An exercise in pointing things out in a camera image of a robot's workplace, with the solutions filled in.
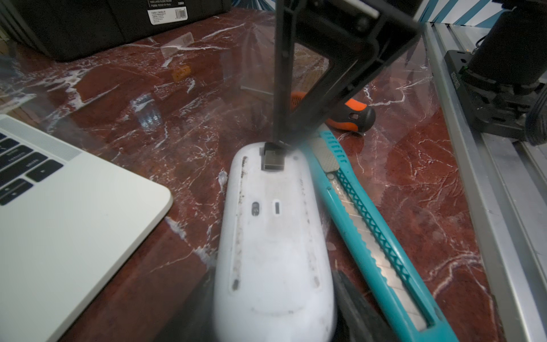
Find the black toolbox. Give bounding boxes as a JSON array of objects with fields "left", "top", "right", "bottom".
[{"left": 1, "top": 0, "right": 232, "bottom": 61}]

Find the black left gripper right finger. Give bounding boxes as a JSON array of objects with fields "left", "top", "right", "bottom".
[{"left": 332, "top": 270, "right": 397, "bottom": 342}]

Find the silver laptop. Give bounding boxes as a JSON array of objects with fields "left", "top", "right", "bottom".
[{"left": 1, "top": 115, "right": 173, "bottom": 341}]

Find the aluminium front rail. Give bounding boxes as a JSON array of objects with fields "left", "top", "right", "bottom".
[{"left": 424, "top": 23, "right": 546, "bottom": 341}]

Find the teal utility knife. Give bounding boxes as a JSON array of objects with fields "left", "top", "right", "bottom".
[{"left": 304, "top": 125, "right": 457, "bottom": 341}]

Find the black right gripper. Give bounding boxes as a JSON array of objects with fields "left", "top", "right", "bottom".
[{"left": 273, "top": 1, "right": 422, "bottom": 145}]

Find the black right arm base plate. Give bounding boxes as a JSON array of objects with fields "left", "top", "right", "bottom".
[{"left": 444, "top": 50, "right": 546, "bottom": 141}]

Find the orange screwdriver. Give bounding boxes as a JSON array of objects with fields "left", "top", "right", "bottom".
[{"left": 240, "top": 85, "right": 377, "bottom": 134}]

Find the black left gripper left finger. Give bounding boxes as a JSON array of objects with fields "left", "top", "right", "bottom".
[{"left": 154, "top": 273, "right": 216, "bottom": 341}]

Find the white wireless mouse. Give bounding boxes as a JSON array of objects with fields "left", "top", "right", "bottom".
[{"left": 213, "top": 142, "right": 337, "bottom": 341}]

